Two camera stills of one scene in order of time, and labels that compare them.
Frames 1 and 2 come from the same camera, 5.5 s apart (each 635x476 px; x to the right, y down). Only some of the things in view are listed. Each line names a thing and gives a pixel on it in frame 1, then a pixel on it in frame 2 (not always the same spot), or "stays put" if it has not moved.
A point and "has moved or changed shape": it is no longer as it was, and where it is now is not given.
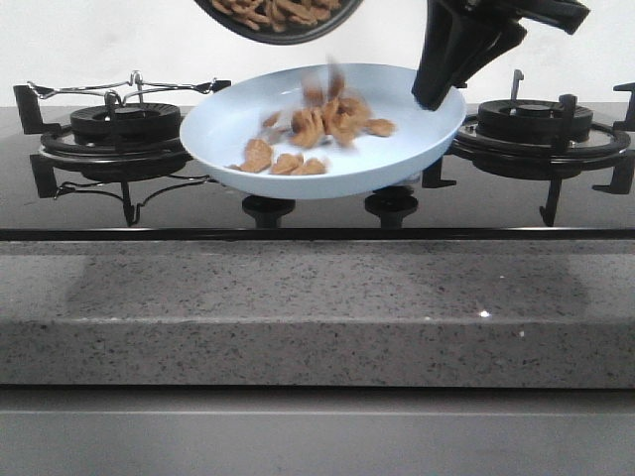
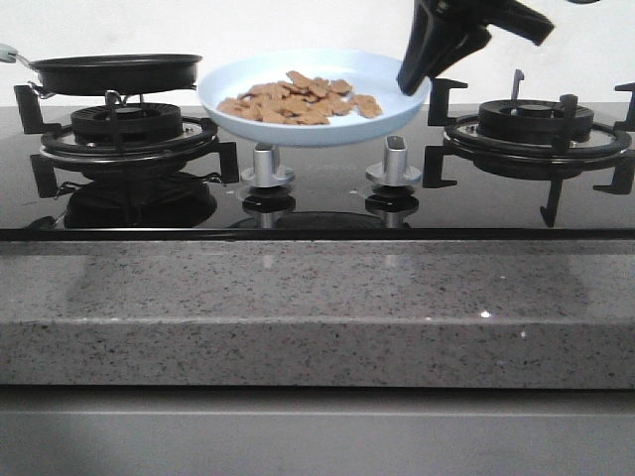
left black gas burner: (126, 124) stays put
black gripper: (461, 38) -> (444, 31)
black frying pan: (279, 22) -> (112, 74)
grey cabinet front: (311, 430) stays put
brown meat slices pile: (322, 110) -> (301, 99)
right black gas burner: (531, 120) stays put
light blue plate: (323, 132) has moved or changed shape
